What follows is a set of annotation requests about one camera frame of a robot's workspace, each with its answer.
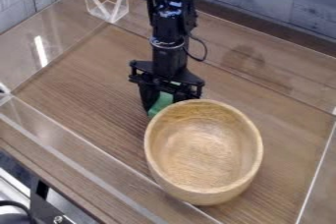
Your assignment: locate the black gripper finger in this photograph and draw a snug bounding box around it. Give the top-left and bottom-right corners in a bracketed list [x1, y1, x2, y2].
[139, 84, 160, 112]
[174, 90, 198, 103]

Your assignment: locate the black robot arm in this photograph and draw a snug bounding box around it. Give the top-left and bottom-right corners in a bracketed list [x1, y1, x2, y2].
[128, 0, 206, 116]

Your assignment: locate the wooden bowl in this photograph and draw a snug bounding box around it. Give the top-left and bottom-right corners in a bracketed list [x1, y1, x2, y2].
[144, 99, 264, 205]

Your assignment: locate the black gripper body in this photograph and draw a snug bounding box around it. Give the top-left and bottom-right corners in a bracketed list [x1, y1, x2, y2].
[128, 39, 206, 99]

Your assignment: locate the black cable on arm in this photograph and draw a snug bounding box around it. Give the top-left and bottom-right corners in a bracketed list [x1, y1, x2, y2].
[183, 34, 211, 63]

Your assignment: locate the clear acrylic corner bracket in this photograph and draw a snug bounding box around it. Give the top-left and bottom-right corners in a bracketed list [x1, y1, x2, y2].
[86, 0, 128, 24]

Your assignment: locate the green stick block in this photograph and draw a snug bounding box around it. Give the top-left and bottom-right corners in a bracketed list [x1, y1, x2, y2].
[147, 92, 174, 118]

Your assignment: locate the black table frame bracket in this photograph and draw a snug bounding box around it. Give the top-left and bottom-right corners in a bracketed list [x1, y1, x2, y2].
[31, 179, 88, 224]

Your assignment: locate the black cable at corner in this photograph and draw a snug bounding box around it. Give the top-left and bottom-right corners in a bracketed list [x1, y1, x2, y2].
[0, 199, 38, 224]

